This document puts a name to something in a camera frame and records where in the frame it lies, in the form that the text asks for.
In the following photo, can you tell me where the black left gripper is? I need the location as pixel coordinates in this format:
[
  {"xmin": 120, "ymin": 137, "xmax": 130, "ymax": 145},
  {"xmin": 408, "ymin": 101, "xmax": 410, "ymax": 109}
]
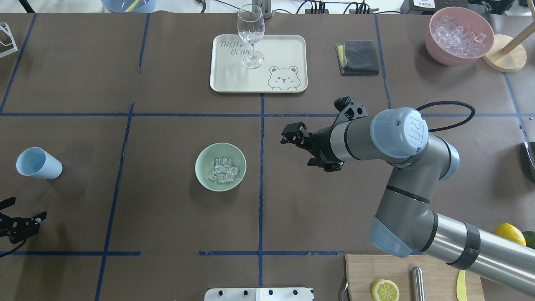
[{"xmin": 0, "ymin": 197, "xmax": 47, "ymax": 244}]

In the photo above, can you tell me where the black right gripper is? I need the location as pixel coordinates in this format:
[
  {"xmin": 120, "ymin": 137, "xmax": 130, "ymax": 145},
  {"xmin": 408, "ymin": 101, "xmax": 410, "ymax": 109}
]
[{"xmin": 280, "ymin": 97, "xmax": 368, "ymax": 173}]

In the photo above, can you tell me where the light blue plastic cup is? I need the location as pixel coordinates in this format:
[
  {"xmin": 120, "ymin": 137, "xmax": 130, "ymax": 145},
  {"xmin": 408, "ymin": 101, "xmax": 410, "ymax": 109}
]
[{"xmin": 16, "ymin": 147, "xmax": 63, "ymax": 180}]

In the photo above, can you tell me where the mint green bowl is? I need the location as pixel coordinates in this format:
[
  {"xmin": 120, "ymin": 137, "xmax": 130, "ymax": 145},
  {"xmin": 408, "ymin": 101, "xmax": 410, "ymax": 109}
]
[{"xmin": 195, "ymin": 143, "xmax": 247, "ymax": 192}]

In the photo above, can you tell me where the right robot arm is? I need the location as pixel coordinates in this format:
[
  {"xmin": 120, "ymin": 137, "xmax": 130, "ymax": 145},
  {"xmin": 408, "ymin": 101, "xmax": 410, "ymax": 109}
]
[{"xmin": 281, "ymin": 97, "xmax": 535, "ymax": 296}]

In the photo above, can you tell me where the pink bowl with ice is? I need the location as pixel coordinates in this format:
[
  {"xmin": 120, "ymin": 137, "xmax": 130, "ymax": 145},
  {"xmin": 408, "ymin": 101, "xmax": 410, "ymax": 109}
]
[{"xmin": 425, "ymin": 6, "xmax": 494, "ymax": 66}]

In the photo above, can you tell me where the blue bowl at table edge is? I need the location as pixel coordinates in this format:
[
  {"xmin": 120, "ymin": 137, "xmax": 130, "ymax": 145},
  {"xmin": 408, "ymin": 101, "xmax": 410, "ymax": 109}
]
[{"xmin": 101, "ymin": 0, "xmax": 157, "ymax": 13}]

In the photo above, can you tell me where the cream bear tray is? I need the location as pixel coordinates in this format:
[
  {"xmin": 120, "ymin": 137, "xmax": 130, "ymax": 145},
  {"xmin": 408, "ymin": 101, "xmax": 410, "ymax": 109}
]
[{"xmin": 209, "ymin": 34, "xmax": 308, "ymax": 93}]

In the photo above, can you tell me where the wooden cutting board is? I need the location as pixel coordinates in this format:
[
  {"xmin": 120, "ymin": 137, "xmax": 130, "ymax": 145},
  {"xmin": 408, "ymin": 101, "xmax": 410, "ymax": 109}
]
[{"xmin": 345, "ymin": 255, "xmax": 459, "ymax": 301}]

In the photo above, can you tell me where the clear wine glass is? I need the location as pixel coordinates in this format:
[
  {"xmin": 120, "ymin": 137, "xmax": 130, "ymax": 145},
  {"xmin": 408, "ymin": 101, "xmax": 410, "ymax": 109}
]
[{"xmin": 237, "ymin": 4, "xmax": 265, "ymax": 69}]

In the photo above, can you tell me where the half lemon slice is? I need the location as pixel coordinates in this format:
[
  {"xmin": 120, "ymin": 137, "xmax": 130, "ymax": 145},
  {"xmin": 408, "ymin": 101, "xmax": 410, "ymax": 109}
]
[{"xmin": 371, "ymin": 279, "xmax": 400, "ymax": 301}]

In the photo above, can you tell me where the yellow plastic knife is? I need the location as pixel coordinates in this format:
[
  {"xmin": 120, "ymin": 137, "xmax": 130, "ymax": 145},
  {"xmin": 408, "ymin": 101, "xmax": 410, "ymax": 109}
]
[{"xmin": 456, "ymin": 269, "xmax": 467, "ymax": 301}]

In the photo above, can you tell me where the whole yellow lemon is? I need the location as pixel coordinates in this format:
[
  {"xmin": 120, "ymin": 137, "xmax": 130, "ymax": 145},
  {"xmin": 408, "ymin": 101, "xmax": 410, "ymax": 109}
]
[{"xmin": 493, "ymin": 223, "xmax": 527, "ymax": 246}]

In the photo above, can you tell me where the wooden stand base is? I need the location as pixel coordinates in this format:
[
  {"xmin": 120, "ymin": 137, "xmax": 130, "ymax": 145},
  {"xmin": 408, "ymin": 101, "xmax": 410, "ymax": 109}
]
[{"xmin": 483, "ymin": 22, "xmax": 535, "ymax": 73}]

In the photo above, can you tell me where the green lime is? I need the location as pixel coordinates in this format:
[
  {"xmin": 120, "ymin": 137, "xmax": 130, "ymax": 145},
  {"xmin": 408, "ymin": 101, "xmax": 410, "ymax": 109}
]
[{"xmin": 522, "ymin": 231, "xmax": 535, "ymax": 249}]

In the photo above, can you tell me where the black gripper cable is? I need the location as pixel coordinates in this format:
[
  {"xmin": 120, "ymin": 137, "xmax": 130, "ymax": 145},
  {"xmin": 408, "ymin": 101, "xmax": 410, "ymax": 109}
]
[{"xmin": 416, "ymin": 101, "xmax": 476, "ymax": 133}]

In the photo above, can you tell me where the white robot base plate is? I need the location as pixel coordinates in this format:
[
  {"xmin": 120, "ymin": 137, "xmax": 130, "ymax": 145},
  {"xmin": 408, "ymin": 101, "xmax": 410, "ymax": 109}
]
[{"xmin": 204, "ymin": 287, "xmax": 315, "ymax": 301}]

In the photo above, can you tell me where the white wire cup rack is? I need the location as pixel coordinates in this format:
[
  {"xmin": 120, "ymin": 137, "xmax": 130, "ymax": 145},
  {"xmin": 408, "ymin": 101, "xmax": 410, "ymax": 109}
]
[{"xmin": 0, "ymin": 22, "xmax": 18, "ymax": 58}]

